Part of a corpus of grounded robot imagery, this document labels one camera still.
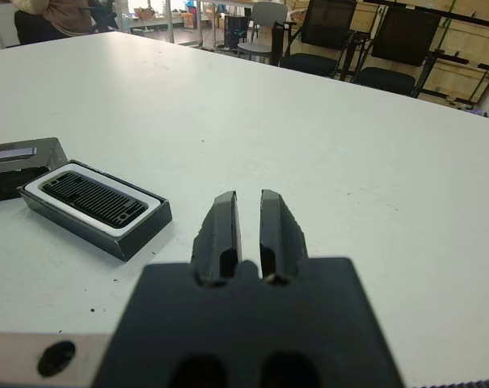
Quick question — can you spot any black mesh chair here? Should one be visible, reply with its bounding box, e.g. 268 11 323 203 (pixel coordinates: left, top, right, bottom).
352 5 442 97
280 0 357 78

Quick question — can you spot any person in brown jacket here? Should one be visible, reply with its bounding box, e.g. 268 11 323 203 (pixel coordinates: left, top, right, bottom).
12 0 95 44

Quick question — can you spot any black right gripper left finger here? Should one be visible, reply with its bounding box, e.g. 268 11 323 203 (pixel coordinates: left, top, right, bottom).
190 190 244 284

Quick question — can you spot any black box with white insert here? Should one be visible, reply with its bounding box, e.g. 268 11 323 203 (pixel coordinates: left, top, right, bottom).
17 158 174 264

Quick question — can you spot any black box lid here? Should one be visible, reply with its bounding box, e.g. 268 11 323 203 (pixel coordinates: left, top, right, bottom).
0 137 68 204

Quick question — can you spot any black ribbed camera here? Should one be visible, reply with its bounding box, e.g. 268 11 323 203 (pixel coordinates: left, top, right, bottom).
39 170 150 230

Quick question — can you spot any black pc tower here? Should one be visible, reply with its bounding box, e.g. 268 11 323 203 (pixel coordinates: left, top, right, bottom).
223 13 250 49

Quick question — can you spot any wooden top desk white frame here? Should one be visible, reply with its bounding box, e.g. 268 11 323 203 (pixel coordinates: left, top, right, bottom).
128 0 270 46

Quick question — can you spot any black office chair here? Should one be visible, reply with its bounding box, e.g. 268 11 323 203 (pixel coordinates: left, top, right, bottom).
86 0 120 34

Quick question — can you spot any black bin with purple bag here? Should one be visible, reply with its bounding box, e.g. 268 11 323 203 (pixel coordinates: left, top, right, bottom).
455 100 489 119

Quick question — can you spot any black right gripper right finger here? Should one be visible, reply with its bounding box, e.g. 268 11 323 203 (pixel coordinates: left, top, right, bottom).
259 188 310 284

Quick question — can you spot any wooden shipping crate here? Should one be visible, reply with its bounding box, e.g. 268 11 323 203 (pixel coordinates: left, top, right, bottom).
419 60 489 107
449 0 489 26
435 19 489 76
288 0 310 22

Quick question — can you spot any grey plastic chair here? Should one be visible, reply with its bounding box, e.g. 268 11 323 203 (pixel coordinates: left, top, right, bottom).
237 1 290 65

